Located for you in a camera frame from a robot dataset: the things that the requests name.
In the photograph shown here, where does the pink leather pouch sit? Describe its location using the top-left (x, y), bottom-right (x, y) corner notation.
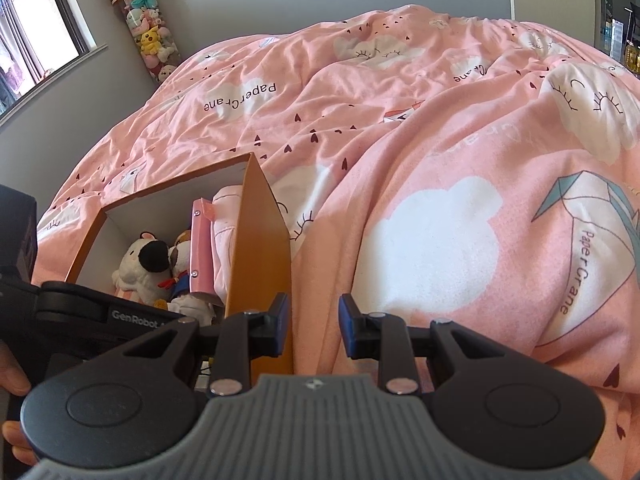
top-left (190, 198), bottom-right (224, 307)

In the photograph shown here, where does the brown plush toy blue outfit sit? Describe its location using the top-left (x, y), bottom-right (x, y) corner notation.
top-left (152, 230), bottom-right (215, 326)

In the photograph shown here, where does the plush toy storage tube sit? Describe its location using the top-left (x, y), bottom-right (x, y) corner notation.
top-left (110, 0), bottom-right (181, 84)

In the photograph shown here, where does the white black plush dog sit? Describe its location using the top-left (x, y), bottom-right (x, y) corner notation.
top-left (112, 232), bottom-right (172, 307)

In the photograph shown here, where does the pink printed duvet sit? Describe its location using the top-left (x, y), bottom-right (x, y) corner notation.
top-left (35, 6), bottom-right (639, 479)

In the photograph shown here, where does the window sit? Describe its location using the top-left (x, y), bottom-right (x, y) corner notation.
top-left (1, 0), bottom-right (96, 116)

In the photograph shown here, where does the person left hand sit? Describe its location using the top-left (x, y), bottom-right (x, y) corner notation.
top-left (1, 341), bottom-right (38, 467)

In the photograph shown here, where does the orange storage box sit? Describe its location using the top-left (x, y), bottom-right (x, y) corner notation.
top-left (64, 152), bottom-right (295, 378)

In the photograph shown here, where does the long pink case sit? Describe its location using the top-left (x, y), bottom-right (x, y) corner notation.
top-left (210, 185), bottom-right (242, 304)

